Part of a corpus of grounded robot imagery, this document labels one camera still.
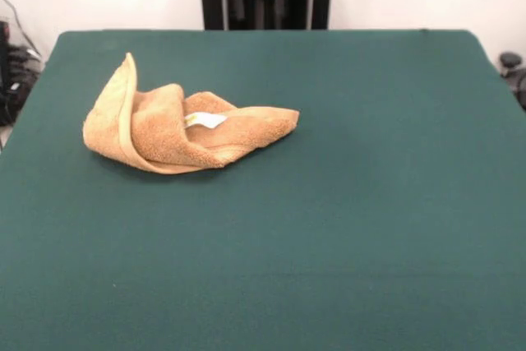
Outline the tan terry towel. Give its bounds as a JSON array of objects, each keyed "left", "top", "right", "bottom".
[{"left": 81, "top": 52, "right": 301, "bottom": 175}]

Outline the black chair base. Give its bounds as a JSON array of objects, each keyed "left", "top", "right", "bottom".
[{"left": 6, "top": 44, "right": 44, "bottom": 126}]

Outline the dark green table cloth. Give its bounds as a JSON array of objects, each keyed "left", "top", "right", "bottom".
[{"left": 0, "top": 29, "right": 526, "bottom": 351}]

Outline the black equipment box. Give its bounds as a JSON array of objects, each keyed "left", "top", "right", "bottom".
[{"left": 0, "top": 20, "right": 10, "bottom": 93}]

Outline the grey chair base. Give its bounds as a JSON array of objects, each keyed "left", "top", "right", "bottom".
[{"left": 499, "top": 51, "right": 526, "bottom": 112}]

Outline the thin grey cable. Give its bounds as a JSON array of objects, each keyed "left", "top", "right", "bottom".
[{"left": 0, "top": 0, "right": 42, "bottom": 56}]

